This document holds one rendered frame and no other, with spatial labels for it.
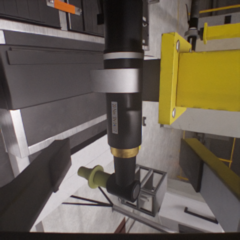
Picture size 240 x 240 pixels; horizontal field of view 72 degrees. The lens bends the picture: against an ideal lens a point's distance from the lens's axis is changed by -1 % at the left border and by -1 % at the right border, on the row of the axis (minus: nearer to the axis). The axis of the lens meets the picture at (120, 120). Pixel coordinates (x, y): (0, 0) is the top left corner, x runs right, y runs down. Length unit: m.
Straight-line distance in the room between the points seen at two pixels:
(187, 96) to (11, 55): 0.39
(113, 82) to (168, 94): 0.06
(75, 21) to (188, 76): 0.65
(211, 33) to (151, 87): 0.90
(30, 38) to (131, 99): 0.49
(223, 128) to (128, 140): 4.83
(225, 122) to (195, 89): 4.80
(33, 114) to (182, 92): 0.53
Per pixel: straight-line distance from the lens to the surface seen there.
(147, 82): 0.17
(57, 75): 0.54
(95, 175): 0.29
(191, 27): 1.09
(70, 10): 0.76
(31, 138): 0.64
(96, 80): 0.19
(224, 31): 1.05
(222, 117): 4.94
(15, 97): 0.47
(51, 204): 1.02
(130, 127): 0.21
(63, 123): 0.71
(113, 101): 0.20
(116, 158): 0.24
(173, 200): 2.89
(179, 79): 0.17
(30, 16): 0.64
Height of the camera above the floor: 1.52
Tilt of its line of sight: 30 degrees down
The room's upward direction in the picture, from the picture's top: 98 degrees clockwise
